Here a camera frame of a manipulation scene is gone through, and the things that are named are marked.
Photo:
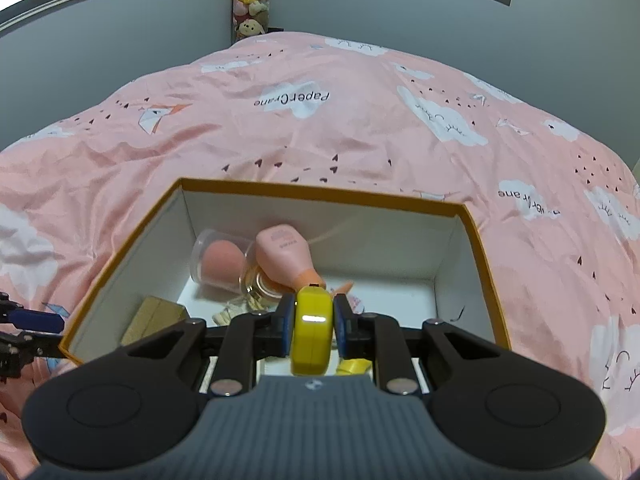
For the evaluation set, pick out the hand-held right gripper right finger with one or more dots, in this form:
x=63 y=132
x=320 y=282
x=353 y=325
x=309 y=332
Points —
x=341 y=330

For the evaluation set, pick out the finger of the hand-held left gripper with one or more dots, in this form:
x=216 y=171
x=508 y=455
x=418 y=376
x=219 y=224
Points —
x=35 y=321

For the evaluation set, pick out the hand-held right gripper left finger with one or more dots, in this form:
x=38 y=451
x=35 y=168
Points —
x=287 y=327

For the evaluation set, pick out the yellow tape measure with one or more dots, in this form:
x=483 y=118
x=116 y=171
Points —
x=312 y=330

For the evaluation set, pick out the cream cloth pouch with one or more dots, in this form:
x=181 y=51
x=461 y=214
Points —
x=240 y=310

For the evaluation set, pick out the gold cosmetic jar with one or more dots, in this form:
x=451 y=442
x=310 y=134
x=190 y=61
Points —
x=260 y=285

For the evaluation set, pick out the pink plastic bottle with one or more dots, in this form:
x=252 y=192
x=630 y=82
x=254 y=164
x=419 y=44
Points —
x=282 y=250

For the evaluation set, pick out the clear case with pink sponge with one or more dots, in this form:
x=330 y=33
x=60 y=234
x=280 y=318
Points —
x=217 y=262

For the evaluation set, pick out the gold cardboard box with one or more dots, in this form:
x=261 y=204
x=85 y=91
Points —
x=152 y=320

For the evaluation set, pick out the orange cardboard box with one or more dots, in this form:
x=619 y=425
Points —
x=450 y=255

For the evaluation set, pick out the pink cloud print duvet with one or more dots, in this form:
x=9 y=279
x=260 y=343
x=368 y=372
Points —
x=350 y=125

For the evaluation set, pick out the hanging column of plush toys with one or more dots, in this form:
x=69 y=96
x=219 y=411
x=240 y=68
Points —
x=250 y=0

